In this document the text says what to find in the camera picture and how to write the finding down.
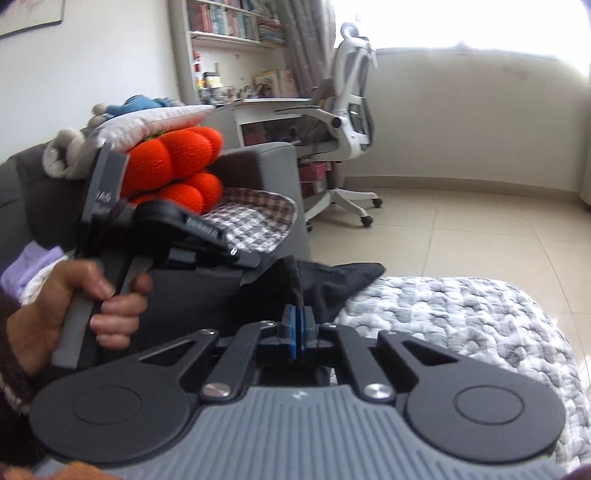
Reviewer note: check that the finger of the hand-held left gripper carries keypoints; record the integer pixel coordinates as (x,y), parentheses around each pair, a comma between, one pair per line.
(207,230)

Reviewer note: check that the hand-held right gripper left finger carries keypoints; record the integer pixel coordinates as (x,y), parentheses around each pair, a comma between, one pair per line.
(291,337)

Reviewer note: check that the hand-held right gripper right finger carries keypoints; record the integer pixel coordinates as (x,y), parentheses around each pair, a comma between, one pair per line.
(304,337)

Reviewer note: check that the black garment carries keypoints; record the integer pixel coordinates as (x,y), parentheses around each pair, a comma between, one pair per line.
(332,281)

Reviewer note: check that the person's left forearm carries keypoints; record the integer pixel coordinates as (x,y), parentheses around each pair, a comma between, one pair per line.
(14,392)

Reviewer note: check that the person's left hand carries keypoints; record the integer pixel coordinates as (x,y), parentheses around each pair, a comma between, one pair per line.
(51,295)

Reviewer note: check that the grey white plush toy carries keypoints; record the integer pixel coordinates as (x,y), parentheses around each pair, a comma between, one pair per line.
(64,147)

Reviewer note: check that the white pillow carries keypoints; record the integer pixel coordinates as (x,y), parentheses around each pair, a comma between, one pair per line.
(147,124)

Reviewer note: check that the orange pumpkin cushion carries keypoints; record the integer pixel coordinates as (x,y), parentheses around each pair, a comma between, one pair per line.
(184,152)

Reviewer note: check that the grey sofa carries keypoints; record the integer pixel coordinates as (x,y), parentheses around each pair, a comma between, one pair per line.
(268,170)

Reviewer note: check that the blue plush toy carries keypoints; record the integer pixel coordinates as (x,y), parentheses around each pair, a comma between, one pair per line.
(138,105)

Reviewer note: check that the lilac cloth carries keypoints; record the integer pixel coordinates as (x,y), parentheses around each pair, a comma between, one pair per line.
(27,267)

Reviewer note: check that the red storage boxes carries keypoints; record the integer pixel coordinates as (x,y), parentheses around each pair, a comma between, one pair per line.
(314,177)

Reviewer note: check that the white desk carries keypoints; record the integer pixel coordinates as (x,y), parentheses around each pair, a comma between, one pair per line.
(249,110)

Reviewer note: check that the white bookshelf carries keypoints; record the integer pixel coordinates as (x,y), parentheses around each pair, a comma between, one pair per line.
(184,60)

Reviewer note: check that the grey checkered blanket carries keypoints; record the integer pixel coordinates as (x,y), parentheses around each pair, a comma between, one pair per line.
(461,323)

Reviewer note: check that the white office chair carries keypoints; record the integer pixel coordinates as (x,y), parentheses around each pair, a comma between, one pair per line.
(351,92)

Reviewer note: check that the rows of colourful books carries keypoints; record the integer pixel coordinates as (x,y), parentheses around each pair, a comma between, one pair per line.
(226,18)

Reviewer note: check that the grey patterned curtain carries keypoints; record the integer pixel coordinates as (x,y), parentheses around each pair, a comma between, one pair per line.
(304,41)

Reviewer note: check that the framed wall picture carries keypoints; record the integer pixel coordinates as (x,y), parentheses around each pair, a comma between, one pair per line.
(27,14)

